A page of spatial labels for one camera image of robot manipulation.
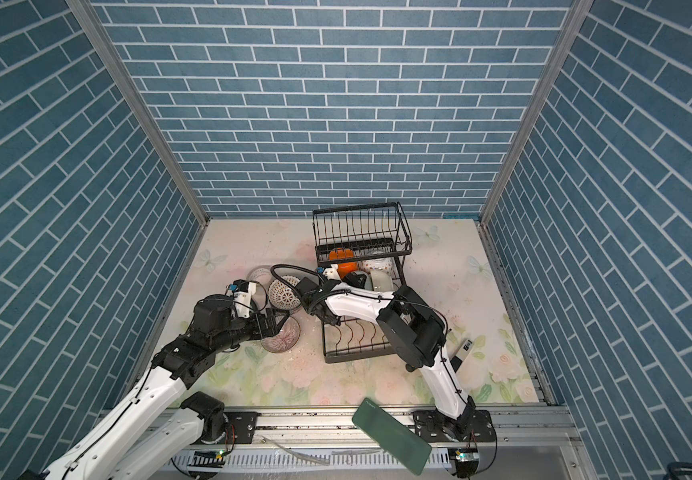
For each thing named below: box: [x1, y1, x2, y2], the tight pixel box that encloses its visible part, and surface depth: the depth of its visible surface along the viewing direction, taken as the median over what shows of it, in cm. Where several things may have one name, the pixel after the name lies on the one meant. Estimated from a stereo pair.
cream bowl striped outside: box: [371, 269, 395, 292], surface depth 92 cm
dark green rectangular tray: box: [352, 397, 433, 476], surface depth 74 cm
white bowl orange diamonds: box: [358, 258, 394, 275], surface depth 101 cm
